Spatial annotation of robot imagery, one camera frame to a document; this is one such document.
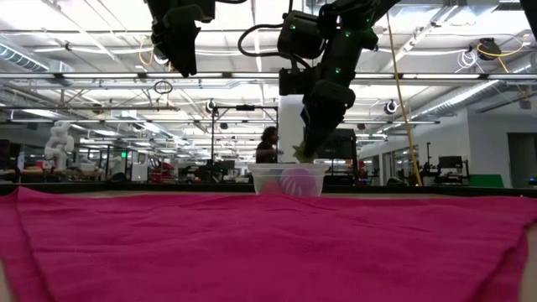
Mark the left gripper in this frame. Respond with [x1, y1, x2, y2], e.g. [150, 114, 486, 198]
[144, 0, 217, 79]

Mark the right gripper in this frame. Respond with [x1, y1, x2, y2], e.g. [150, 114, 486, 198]
[278, 16, 380, 163]

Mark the red strawberry with green leaves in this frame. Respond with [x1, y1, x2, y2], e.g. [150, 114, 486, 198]
[292, 143, 316, 164]

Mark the purple striped toy ball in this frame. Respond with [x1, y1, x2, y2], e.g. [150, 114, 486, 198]
[279, 168, 319, 198]

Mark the clear plastic tupperware container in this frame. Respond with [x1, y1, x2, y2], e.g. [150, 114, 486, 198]
[247, 163, 331, 198]

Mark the black monitor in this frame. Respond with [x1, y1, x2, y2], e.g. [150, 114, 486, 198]
[325, 128, 357, 160]

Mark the person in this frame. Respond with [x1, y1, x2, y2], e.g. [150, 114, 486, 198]
[255, 125, 284, 164]

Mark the long ceiling light bar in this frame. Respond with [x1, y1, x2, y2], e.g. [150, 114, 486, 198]
[0, 72, 537, 81]

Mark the black workstation equipment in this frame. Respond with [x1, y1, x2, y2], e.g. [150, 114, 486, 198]
[435, 155, 471, 185]

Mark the red cloth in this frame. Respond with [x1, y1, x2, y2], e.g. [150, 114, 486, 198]
[0, 186, 537, 302]

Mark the green panel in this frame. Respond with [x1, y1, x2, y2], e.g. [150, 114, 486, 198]
[468, 174, 504, 189]

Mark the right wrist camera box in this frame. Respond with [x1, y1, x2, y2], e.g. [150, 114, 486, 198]
[276, 10, 326, 60]

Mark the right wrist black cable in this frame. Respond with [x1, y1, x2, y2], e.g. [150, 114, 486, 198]
[237, 23, 295, 70]

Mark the yellow hanging cable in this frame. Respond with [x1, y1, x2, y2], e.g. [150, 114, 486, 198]
[383, 12, 423, 187]

